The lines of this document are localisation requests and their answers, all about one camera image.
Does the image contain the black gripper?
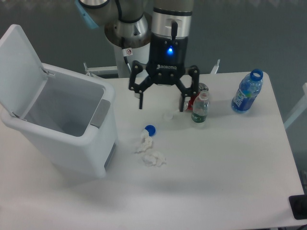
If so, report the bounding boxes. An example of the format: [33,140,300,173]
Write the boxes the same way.
[128,34,201,113]

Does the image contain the white trash can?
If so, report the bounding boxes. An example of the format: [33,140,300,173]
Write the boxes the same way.
[0,24,118,178]

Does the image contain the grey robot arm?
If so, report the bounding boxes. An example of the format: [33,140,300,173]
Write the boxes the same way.
[75,0,200,111]

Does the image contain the red soda can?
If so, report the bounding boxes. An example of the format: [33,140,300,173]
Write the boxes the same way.
[183,82,209,111]

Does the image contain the clear green-label bottle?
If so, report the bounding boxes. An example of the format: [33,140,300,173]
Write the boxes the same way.
[191,90,210,123]

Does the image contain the blue bottle cap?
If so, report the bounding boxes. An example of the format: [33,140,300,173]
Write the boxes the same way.
[144,125,156,137]

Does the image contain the crumpled white tissue upper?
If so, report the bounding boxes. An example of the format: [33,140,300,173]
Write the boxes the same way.
[135,129,153,153]

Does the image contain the crumpled white tissue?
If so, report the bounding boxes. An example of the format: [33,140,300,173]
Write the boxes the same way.
[142,151,166,167]
[135,129,153,153]

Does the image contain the crumpled white tissue lower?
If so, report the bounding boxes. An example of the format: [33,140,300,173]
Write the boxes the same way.
[142,151,166,167]

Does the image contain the blue plastic bottle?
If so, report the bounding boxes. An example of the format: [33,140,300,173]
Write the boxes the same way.
[231,69,263,113]

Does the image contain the black device at edge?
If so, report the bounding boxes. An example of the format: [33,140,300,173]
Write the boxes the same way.
[289,195,307,220]

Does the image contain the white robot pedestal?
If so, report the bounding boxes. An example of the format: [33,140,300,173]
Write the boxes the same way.
[113,43,150,78]

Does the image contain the white frame right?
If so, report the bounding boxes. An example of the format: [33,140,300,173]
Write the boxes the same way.
[284,83,307,129]

